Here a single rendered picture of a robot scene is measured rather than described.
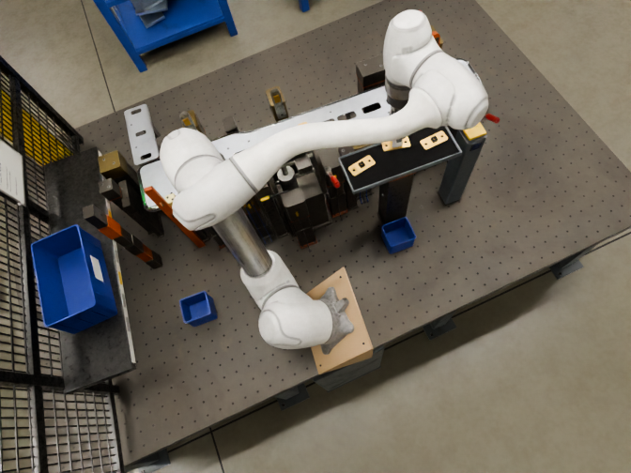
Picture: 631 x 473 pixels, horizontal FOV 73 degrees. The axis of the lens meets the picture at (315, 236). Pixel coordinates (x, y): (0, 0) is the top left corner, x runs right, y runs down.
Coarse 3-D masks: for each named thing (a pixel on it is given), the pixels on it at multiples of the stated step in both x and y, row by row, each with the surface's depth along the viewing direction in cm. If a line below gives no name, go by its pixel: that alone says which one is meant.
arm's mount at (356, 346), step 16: (336, 272) 152; (320, 288) 158; (336, 288) 152; (352, 304) 145; (352, 320) 145; (352, 336) 145; (368, 336) 140; (320, 352) 157; (336, 352) 150; (352, 352) 144; (368, 352) 143; (320, 368) 156; (336, 368) 156
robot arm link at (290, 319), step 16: (288, 288) 145; (272, 304) 138; (288, 304) 138; (304, 304) 141; (320, 304) 146; (272, 320) 134; (288, 320) 134; (304, 320) 137; (320, 320) 140; (272, 336) 134; (288, 336) 134; (304, 336) 137; (320, 336) 141
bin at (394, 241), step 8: (384, 224) 169; (392, 224) 171; (400, 224) 174; (408, 224) 168; (384, 232) 168; (392, 232) 177; (400, 232) 176; (408, 232) 172; (384, 240) 174; (392, 240) 175; (400, 240) 175; (408, 240) 165; (392, 248) 168; (400, 248) 171
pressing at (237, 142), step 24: (360, 96) 169; (384, 96) 167; (288, 120) 168; (312, 120) 166; (336, 120) 165; (216, 144) 167; (240, 144) 166; (144, 168) 166; (144, 192) 162; (168, 192) 161
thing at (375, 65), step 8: (376, 56) 172; (360, 64) 171; (368, 64) 171; (376, 64) 170; (360, 72) 170; (368, 72) 169; (376, 72) 169; (384, 72) 170; (360, 80) 174; (368, 80) 171; (376, 80) 172; (384, 80) 174; (360, 88) 180; (368, 88) 176; (376, 104) 187; (368, 112) 189
